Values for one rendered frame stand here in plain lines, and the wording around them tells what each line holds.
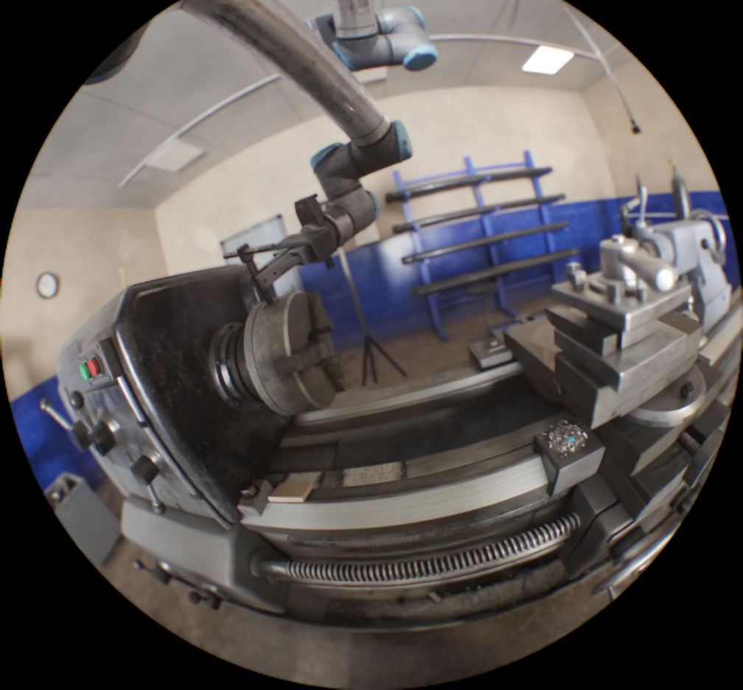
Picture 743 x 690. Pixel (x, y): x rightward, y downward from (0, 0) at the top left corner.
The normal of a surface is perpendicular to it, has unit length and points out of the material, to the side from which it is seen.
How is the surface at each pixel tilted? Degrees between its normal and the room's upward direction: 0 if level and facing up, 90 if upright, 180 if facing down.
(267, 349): 63
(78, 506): 90
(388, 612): 0
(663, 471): 0
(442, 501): 36
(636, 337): 90
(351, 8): 148
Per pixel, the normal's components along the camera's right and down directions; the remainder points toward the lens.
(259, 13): 0.54, 0.74
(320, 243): 0.78, 0.15
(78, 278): 0.96, -0.25
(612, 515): -0.28, -0.93
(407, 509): -0.26, -0.60
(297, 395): 0.04, 0.54
